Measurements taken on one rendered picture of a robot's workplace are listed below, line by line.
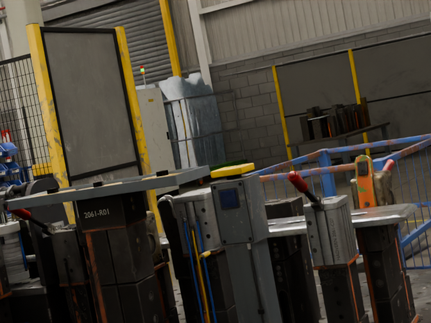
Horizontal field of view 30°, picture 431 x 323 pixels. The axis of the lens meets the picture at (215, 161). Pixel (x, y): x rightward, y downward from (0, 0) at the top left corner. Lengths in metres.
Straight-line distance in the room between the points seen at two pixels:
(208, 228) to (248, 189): 0.24
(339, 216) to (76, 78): 3.84
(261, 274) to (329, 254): 0.17
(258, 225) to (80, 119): 3.83
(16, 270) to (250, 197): 0.66
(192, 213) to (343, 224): 0.30
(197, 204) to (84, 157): 3.59
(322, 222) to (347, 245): 0.07
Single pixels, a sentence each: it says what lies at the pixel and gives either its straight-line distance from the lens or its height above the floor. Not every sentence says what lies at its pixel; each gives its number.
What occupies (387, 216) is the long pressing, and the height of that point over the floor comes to 1.00.
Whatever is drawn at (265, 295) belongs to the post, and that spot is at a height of 0.94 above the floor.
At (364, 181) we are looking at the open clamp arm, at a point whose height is 1.05.
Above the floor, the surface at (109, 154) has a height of 1.15.
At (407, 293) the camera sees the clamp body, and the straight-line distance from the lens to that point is 1.91.
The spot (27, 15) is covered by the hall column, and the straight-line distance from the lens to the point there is 9.67.
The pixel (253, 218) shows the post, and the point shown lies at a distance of 1.37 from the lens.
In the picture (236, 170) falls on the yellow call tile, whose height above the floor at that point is 1.15.
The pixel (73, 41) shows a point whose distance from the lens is 5.25.
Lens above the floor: 1.25
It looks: 3 degrees down
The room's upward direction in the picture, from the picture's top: 11 degrees counter-clockwise
